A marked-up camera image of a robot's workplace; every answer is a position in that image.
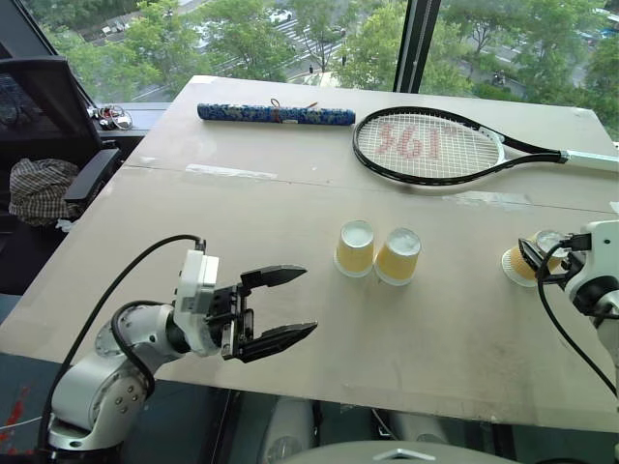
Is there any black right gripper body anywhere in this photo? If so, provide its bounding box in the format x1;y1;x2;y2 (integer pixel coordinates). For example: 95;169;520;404
559;248;589;277

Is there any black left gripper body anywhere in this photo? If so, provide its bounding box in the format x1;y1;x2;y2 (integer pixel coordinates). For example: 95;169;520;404
205;283;255;362

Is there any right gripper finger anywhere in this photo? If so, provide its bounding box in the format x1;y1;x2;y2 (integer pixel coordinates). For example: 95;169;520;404
555;233;593;252
518;238;548;279

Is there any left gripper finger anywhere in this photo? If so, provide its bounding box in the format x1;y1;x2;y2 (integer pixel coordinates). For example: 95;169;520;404
240;263;309;292
239;321;319;364

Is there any yellow paper cup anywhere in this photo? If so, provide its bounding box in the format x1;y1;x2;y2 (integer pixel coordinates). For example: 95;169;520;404
333;219;376;278
372;227;423;287
500;229;572;289

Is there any pale rounded shape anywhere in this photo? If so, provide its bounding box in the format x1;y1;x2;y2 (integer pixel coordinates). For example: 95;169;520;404
254;397;319;461
385;409;452;447

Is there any blue patterned rolled scroll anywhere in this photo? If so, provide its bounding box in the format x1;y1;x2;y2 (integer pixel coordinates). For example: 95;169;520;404
195;98;357;130

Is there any black white tennis racket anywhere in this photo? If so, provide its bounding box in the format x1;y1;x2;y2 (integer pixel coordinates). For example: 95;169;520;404
351;106;619;196

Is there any silver robot torso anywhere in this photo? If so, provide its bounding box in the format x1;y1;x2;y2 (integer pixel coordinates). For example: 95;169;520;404
274;441;524;464

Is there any bunch of keys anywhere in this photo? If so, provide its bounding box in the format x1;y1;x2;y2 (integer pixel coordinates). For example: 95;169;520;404
86;102;135;131

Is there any checked cloth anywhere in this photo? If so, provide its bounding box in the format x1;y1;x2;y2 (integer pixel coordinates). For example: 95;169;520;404
8;158;82;227

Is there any black office chair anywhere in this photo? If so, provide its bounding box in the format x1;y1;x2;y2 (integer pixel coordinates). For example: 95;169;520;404
0;55;122;297

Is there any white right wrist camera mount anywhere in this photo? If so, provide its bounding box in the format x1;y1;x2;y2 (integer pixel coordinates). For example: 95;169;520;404
578;219;619;273

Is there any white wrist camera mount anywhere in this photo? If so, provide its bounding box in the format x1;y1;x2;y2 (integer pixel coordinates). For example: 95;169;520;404
578;219;619;273
172;248;221;358

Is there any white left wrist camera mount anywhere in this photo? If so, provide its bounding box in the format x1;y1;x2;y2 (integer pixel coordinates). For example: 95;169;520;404
172;248;221;358

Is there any black window frame post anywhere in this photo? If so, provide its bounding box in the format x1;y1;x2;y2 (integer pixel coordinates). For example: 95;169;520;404
0;0;105;105
393;0;444;94

